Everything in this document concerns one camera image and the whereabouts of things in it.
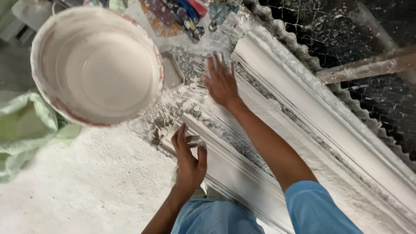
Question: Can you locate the person's left hand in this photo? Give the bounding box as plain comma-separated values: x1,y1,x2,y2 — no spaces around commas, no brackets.
171,123,208,190

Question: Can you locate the person's right hand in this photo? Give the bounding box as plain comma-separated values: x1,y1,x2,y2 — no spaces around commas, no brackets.
202,52,242,110

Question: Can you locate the white plaster cornice moulding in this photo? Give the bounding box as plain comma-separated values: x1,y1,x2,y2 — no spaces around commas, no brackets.
230,31,416,228
158,112,294,234

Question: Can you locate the orange plastic plate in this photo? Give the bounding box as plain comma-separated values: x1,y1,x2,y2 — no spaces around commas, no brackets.
139,0,183,37

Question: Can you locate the plaster-covered corrugated sheet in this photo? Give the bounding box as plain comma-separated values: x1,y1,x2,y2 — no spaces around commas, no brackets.
243,0,416,169

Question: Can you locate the large white plaster bucket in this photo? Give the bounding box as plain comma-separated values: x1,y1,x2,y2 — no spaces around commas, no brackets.
30,6,164,127

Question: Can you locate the person's blue shirt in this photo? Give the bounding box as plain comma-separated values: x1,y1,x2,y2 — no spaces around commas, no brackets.
171,180,363,234

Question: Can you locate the plaster-stained wooden stick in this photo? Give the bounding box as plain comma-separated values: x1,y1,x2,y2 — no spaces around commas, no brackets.
315,48,416,85

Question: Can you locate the green plastic bag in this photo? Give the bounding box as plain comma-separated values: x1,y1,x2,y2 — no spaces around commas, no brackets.
0,90,82,183

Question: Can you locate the white plastic container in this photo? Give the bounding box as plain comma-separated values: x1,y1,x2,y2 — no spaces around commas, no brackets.
11,0,54,32

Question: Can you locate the dark blue handled scraper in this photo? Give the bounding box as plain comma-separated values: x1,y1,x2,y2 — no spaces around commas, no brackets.
165,0,205,42

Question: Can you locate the light blue handled scraper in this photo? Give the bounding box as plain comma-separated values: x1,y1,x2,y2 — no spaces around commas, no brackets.
208,1,242,32

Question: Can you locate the red handled tool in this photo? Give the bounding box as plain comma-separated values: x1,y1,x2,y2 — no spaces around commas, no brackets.
186,0,208,18

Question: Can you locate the purple handled scraper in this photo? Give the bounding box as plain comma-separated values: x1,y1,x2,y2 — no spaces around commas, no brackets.
143,0,177,28

